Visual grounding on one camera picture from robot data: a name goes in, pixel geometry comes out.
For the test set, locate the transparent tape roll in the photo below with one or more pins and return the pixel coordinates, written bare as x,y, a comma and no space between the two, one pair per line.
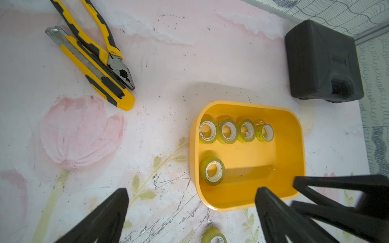
246,130
207,131
213,235
264,133
212,171
227,132

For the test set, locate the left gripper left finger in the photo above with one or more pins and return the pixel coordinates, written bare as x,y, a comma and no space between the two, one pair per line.
104,224

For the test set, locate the black plastic tool case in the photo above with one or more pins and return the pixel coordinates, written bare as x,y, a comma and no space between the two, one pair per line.
322,64

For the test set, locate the yellow plastic storage box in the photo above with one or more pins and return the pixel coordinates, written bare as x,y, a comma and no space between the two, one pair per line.
248,165

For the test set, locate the yellow black utility knife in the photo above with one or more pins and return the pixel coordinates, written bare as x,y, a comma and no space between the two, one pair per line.
100,78

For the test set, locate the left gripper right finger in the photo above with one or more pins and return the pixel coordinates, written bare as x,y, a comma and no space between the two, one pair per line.
281,224

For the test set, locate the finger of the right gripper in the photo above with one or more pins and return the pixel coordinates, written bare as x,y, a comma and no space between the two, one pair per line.
369,228
374,188

